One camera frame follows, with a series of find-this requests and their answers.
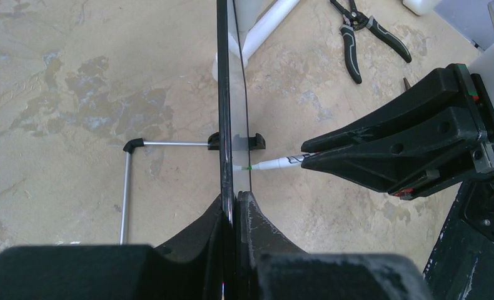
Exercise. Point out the small black-framed whiteboard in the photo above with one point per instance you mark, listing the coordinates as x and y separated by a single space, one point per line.
232 141

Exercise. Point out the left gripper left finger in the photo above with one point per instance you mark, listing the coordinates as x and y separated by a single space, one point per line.
106 269

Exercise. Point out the white whiteboard marker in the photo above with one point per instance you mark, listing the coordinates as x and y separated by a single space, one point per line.
280 163

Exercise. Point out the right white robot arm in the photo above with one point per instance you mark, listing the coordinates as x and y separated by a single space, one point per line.
493 70

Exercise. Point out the yellow-handled pliers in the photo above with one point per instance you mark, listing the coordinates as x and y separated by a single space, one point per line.
406 84

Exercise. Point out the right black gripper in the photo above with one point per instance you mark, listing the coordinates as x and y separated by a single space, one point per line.
438 133

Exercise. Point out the white PVC pipe frame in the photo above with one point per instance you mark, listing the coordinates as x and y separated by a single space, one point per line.
252 33

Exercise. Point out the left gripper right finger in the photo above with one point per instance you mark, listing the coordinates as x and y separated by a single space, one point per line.
270 266

